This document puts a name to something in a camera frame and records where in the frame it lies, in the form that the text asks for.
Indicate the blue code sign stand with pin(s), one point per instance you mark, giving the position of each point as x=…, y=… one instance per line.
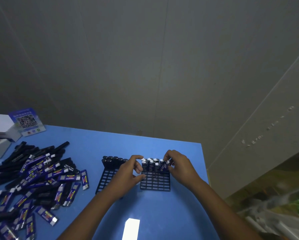
x=26, y=121

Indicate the crumpled clear plastic bags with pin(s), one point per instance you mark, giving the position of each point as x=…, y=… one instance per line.
x=277, y=214

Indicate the pile of mixed lighters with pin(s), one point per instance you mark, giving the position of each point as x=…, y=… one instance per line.
x=26, y=177

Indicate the person's right forearm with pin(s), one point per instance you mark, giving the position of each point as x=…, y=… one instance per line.
x=224, y=214

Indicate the row of black lighters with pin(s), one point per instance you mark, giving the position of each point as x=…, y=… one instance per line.
x=112, y=161

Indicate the person's right hand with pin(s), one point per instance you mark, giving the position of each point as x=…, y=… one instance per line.
x=184, y=169

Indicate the person's left hand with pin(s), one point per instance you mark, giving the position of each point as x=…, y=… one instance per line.
x=122, y=177

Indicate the person's left forearm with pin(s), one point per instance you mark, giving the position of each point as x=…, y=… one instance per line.
x=89, y=217

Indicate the black grid tray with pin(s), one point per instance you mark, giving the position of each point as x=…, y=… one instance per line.
x=104, y=179
x=154, y=183

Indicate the row of blue lighters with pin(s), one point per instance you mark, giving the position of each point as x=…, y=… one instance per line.
x=144, y=164

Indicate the blue silver-capped lighter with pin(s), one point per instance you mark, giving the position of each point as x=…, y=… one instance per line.
x=164, y=166

